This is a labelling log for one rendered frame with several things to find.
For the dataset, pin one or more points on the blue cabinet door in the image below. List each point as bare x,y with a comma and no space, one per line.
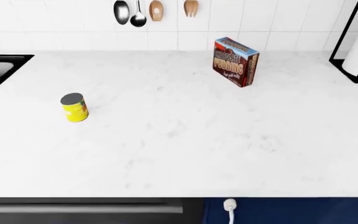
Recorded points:
291,211

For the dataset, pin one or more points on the chocolate pudding box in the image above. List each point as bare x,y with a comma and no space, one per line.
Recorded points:
232,63

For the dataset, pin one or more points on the metal ladle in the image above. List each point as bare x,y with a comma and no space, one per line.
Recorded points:
138,19

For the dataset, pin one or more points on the wooden slotted spoon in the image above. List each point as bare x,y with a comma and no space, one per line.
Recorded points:
156,11

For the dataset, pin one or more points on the yellow labelled tin can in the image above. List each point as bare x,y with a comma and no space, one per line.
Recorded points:
75,112

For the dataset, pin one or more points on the wooden fork spatula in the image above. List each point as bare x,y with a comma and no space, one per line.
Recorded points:
191,8

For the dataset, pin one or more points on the large metal spoon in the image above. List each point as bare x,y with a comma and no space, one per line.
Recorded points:
122,11

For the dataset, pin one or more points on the black dishwasher front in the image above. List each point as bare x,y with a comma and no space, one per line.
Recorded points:
89,217

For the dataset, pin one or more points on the black paper towel holder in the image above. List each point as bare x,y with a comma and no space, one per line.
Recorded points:
344,35

